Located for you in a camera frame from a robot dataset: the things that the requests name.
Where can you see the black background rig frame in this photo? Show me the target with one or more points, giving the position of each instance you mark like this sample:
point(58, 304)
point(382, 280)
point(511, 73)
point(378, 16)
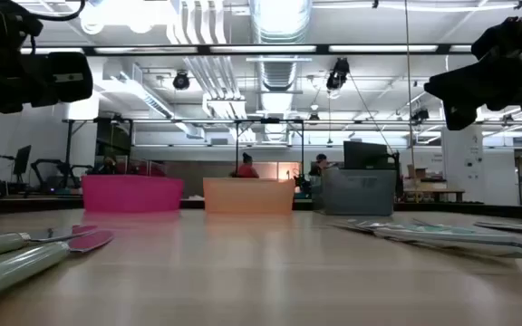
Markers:
point(237, 149)

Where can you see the black background robot arm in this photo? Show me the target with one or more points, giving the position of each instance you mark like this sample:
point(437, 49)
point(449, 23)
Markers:
point(66, 174)

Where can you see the grey plastic bin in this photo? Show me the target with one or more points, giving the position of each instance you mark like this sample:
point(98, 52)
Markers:
point(356, 194)

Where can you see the black overhead frame bar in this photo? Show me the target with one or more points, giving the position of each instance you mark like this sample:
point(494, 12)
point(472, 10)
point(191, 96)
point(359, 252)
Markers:
point(204, 50)

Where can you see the pink plastic bin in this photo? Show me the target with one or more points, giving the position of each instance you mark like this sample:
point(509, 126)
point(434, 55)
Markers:
point(129, 194)

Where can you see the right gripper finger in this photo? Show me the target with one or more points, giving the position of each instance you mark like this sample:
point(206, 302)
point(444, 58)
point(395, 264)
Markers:
point(462, 81)
point(467, 99)

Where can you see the black ceiling spotlight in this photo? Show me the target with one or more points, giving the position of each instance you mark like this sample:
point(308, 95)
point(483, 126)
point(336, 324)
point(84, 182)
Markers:
point(180, 80)
point(419, 115)
point(339, 72)

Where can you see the small black monitor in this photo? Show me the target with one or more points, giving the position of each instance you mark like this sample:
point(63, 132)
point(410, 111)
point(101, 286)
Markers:
point(22, 160)

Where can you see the black computer monitor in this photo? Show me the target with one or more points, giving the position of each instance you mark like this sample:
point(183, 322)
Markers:
point(365, 156)

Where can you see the black table frame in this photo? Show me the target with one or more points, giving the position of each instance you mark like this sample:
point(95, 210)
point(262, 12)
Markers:
point(25, 206)

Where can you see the person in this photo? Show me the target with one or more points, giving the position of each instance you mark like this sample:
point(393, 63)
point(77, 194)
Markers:
point(246, 168)
point(107, 166)
point(320, 165)

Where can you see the orange plastic bin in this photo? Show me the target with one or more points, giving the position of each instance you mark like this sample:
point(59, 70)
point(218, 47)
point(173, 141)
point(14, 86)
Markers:
point(247, 197)

